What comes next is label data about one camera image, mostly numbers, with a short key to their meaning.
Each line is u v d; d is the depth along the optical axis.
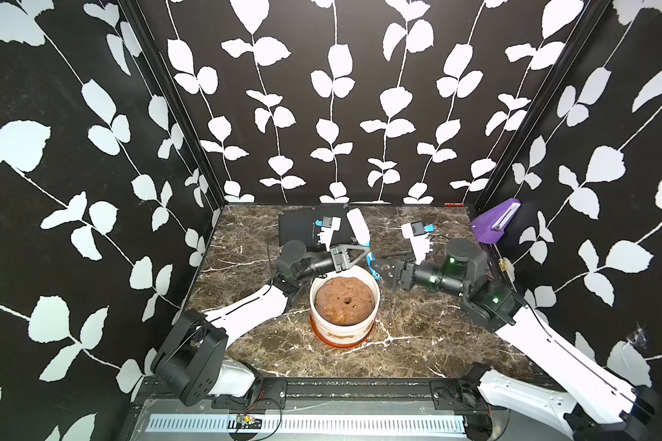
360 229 0.69
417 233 0.56
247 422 0.70
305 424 0.70
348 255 0.66
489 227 1.07
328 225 0.67
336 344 0.81
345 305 0.80
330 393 0.75
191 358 0.42
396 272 0.55
